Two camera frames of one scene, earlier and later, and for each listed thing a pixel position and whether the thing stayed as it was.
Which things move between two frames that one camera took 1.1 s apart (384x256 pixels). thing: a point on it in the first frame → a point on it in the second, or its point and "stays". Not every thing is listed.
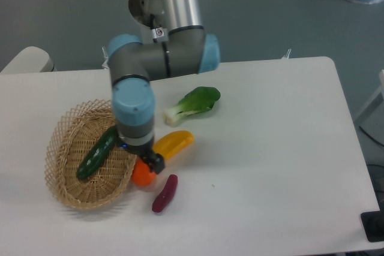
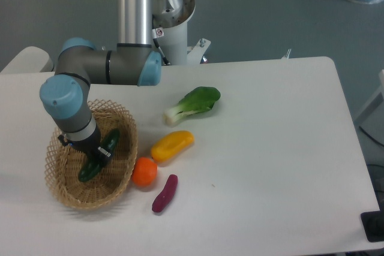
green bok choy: [200, 99] stays
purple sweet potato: [167, 193] stays
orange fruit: [141, 173] stays
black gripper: [141, 150] → [87, 145]
